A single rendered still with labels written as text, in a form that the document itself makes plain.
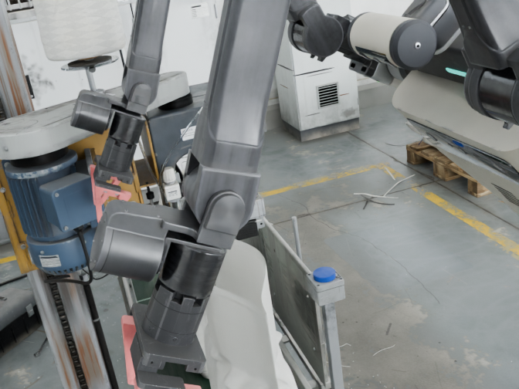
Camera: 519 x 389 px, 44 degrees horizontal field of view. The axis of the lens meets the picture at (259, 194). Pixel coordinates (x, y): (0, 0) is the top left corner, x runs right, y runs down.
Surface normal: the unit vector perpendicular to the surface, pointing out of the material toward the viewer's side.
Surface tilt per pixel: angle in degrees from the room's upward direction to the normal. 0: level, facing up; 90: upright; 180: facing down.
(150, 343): 29
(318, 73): 90
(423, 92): 40
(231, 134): 77
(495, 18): 86
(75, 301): 90
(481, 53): 113
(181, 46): 90
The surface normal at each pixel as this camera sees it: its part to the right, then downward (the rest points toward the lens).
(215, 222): 0.29, 0.33
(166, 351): 0.34, -0.91
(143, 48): 0.29, 0.11
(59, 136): 0.79, 0.13
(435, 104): -0.72, -0.54
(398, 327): -0.14, -0.91
